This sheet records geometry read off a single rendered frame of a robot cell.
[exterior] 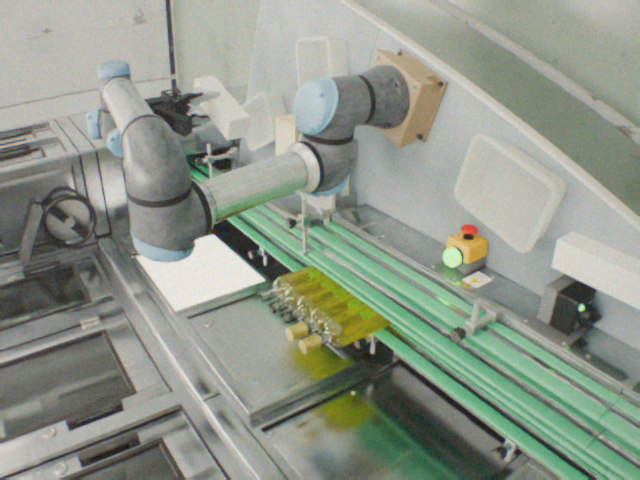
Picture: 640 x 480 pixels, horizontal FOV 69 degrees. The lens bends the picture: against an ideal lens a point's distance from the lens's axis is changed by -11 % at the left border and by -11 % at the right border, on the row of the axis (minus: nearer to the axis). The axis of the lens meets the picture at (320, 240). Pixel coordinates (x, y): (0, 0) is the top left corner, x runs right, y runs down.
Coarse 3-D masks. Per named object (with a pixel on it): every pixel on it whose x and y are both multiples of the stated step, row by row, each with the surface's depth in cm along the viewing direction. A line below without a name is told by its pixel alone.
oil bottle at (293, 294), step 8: (312, 280) 138; (320, 280) 138; (328, 280) 138; (296, 288) 135; (304, 288) 135; (312, 288) 135; (320, 288) 135; (288, 296) 133; (296, 296) 132; (296, 304) 132
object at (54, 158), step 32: (32, 128) 221; (64, 128) 211; (0, 160) 180; (32, 160) 172; (64, 160) 176; (96, 160) 183; (0, 192) 167; (32, 192) 174; (64, 192) 182; (96, 192) 188; (0, 224) 171; (96, 224) 192; (128, 224) 201; (0, 256) 175; (32, 256) 181
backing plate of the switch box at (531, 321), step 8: (536, 312) 101; (528, 320) 99; (536, 320) 99; (536, 328) 97; (544, 328) 97; (552, 328) 96; (584, 328) 96; (544, 336) 95; (552, 336) 94; (560, 336) 94; (568, 336) 94; (576, 336) 94; (560, 344) 92; (568, 344) 92
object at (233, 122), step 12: (204, 84) 141; (216, 84) 142; (228, 96) 138; (204, 108) 142; (216, 108) 135; (228, 108) 134; (240, 108) 135; (216, 120) 137; (228, 120) 130; (240, 120) 132; (228, 132) 132; (240, 132) 135
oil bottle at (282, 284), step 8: (296, 272) 142; (304, 272) 141; (312, 272) 141; (320, 272) 141; (280, 280) 138; (288, 280) 138; (296, 280) 138; (304, 280) 138; (280, 288) 136; (288, 288) 136; (280, 296) 137
